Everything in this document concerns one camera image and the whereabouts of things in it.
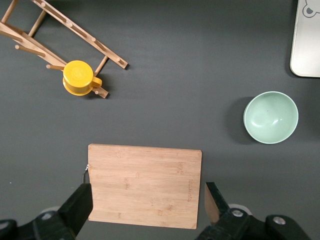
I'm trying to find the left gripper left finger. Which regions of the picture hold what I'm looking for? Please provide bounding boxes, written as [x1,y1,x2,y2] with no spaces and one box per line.
[57,183,94,240]

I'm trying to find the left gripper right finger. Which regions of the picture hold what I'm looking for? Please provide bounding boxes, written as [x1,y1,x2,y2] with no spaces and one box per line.
[199,181,251,240]

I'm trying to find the wooden cutting board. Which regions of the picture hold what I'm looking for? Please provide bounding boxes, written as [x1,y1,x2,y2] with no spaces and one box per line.
[81,143,203,230]

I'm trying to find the light green bowl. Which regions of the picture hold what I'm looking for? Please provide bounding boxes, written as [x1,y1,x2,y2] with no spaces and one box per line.
[243,91,299,145]

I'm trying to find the yellow mug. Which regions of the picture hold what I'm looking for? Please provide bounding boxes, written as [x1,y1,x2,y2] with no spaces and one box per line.
[62,59,103,97]

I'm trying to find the wooden mug rack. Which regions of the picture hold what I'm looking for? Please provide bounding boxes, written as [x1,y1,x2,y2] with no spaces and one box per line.
[0,0,130,99]

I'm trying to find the beige bear print tray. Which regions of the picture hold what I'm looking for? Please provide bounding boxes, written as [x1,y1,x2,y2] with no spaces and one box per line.
[289,0,320,78]

